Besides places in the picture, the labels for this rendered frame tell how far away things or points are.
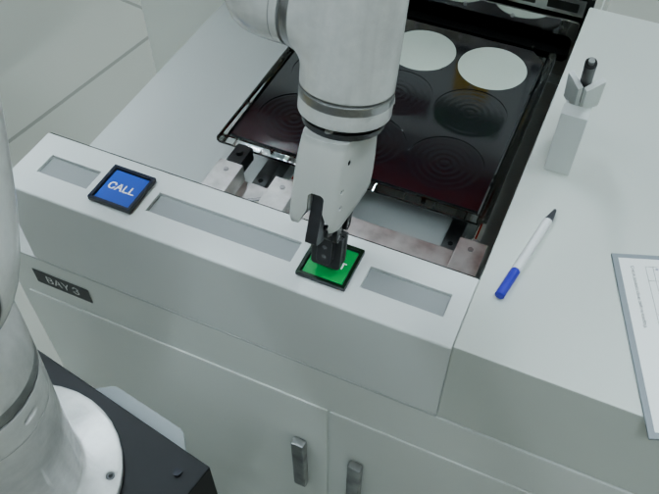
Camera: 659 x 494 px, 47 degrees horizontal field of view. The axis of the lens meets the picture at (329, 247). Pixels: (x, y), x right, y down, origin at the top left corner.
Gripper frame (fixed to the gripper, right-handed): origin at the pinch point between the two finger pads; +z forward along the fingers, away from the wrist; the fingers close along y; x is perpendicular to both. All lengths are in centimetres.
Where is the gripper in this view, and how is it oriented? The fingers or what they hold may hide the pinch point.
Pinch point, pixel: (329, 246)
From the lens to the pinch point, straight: 77.2
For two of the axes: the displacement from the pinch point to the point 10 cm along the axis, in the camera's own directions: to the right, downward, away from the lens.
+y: -4.0, 5.6, -7.2
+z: -0.8, 7.6, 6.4
